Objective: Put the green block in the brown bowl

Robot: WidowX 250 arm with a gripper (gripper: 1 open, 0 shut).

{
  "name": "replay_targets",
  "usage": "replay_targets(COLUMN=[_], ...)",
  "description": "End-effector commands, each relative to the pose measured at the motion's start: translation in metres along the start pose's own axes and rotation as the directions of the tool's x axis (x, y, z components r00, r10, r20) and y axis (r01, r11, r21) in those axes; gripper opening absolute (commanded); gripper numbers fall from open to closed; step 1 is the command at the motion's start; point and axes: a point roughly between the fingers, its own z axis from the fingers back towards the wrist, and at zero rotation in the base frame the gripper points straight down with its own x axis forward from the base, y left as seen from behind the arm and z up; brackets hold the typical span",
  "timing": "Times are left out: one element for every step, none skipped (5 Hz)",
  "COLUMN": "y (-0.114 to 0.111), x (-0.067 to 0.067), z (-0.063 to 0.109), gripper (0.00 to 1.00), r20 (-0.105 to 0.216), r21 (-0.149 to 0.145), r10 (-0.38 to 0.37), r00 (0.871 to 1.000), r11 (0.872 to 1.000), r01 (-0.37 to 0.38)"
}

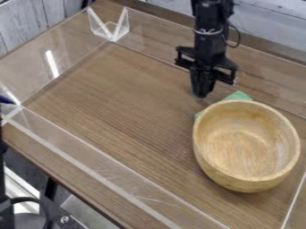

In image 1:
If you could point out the clear acrylic corner bracket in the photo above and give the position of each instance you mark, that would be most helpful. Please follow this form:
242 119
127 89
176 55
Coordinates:
111 31

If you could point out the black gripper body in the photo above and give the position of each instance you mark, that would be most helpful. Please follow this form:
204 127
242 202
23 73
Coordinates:
206 56

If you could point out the black table leg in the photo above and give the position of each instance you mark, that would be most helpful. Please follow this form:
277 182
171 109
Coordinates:
51 188

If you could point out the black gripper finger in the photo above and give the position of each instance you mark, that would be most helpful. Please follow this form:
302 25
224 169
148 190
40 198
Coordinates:
210 79
196 82

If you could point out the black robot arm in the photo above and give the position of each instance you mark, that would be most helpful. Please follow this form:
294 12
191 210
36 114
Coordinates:
211 15

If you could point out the blue object at left edge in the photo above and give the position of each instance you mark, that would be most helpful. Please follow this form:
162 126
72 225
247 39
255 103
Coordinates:
5 100

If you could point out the green foam block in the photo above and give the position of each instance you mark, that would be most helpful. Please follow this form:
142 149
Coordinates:
238 95

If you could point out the black vertical pole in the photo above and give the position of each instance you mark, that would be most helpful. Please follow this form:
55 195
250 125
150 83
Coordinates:
7 219

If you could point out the brown wooden bowl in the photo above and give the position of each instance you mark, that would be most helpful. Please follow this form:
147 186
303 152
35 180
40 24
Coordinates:
246 145

